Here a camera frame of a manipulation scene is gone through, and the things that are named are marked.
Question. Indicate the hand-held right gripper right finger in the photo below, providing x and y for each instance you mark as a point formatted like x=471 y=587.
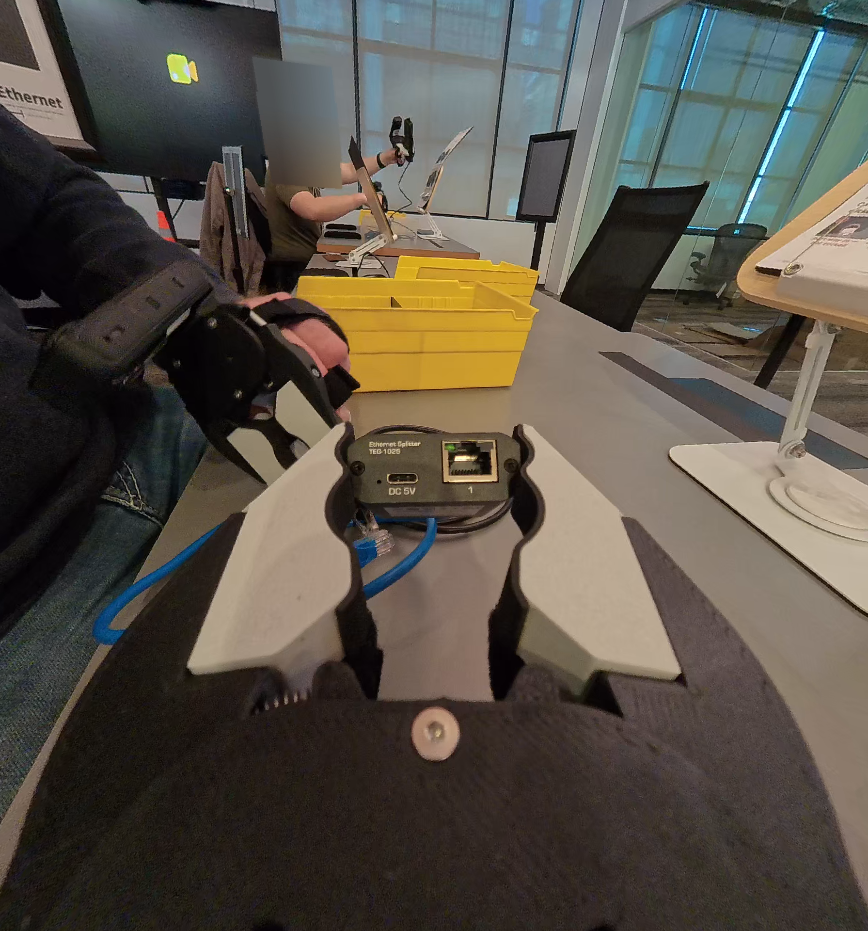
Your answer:
x=586 y=582

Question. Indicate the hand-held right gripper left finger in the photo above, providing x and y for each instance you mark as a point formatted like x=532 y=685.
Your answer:
x=281 y=582

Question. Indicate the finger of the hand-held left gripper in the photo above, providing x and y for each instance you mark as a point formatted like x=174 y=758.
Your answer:
x=303 y=411
x=256 y=454

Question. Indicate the black ethernet splitter box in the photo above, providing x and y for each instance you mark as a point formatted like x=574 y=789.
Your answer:
x=405 y=458

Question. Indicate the person's left forearm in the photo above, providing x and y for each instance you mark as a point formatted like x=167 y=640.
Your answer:
x=77 y=240

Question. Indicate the person's left hand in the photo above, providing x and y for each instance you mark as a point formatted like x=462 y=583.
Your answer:
x=317 y=342

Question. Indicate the large yellow plastic bin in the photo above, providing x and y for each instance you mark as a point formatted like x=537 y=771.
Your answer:
x=419 y=356

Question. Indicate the brown jacket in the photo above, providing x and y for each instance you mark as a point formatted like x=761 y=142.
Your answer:
x=216 y=233

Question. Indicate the wooden document stand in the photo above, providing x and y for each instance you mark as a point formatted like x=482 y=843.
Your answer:
x=372 y=203
x=724 y=480
x=445 y=164

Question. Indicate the brown wooden table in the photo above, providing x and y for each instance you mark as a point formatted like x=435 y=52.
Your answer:
x=448 y=247

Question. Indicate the small yellow plastic bin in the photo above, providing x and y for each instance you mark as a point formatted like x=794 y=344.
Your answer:
x=477 y=270

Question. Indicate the person's dark sweater torso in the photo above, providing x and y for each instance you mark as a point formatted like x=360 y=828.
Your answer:
x=12 y=473

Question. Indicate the black mesh office chair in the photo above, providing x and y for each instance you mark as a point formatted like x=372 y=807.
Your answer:
x=637 y=247

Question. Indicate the black display on pole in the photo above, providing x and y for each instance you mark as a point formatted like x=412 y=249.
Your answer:
x=546 y=174

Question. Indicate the grey office chair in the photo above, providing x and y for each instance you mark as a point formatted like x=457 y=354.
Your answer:
x=732 y=254

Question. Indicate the printed instruction sheet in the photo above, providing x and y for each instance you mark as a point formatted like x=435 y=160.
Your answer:
x=863 y=240

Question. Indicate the large black wall screen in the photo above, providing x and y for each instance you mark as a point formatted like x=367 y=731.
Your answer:
x=150 y=109

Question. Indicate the framed wall poster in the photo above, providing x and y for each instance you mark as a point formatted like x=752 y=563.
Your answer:
x=12 y=43

